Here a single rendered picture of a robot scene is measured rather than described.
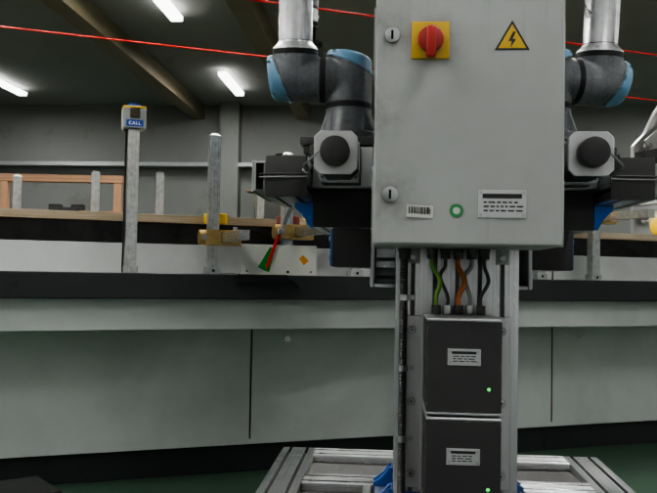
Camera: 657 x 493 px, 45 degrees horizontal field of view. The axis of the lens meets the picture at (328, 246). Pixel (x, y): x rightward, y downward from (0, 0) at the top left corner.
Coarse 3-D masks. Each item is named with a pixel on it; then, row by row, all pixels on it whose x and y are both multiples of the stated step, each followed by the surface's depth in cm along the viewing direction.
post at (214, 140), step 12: (216, 144) 260; (216, 156) 260; (216, 168) 260; (216, 180) 260; (216, 192) 260; (216, 204) 260; (216, 216) 259; (216, 228) 259; (216, 252) 259; (216, 264) 259
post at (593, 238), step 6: (588, 234) 313; (594, 234) 310; (588, 240) 313; (594, 240) 310; (588, 246) 312; (594, 246) 310; (588, 252) 312; (594, 252) 310; (588, 258) 312; (594, 258) 310; (588, 264) 312; (594, 264) 310; (588, 270) 312; (594, 270) 310
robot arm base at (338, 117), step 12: (336, 108) 199; (348, 108) 198; (360, 108) 199; (324, 120) 202; (336, 120) 198; (348, 120) 197; (360, 120) 198; (372, 120) 202; (360, 132) 197; (372, 132) 199
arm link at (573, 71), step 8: (568, 56) 196; (568, 64) 196; (576, 64) 197; (584, 64) 197; (568, 72) 195; (576, 72) 196; (584, 72) 196; (568, 80) 195; (576, 80) 196; (584, 80) 196; (568, 88) 196; (576, 88) 196; (584, 88) 197; (568, 96) 196; (576, 96) 198
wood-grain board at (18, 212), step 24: (0, 216) 257; (24, 216) 259; (48, 216) 261; (72, 216) 264; (96, 216) 266; (120, 216) 269; (144, 216) 272; (168, 216) 275; (192, 216) 277; (648, 240) 345
